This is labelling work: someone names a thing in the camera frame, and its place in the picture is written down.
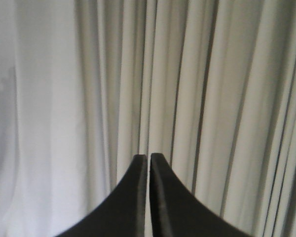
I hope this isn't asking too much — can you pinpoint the light grey pleated curtain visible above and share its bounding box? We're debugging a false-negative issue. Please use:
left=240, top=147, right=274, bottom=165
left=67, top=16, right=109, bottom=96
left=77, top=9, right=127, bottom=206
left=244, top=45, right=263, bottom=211
left=75, top=0, right=296, bottom=237

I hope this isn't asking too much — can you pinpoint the white sheer curtain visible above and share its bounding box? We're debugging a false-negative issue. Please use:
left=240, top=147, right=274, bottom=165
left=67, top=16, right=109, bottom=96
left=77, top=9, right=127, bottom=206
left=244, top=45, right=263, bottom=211
left=0, top=0, right=110, bottom=237

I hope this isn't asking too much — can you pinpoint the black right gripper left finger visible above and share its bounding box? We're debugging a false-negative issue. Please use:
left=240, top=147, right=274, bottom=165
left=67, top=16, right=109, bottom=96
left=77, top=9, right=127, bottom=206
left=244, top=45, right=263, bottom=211
left=59, top=155, right=148, bottom=237

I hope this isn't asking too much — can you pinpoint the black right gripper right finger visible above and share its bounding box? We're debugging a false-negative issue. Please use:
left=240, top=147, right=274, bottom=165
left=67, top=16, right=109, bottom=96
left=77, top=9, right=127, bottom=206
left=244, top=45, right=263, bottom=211
left=150, top=153, right=246, bottom=237

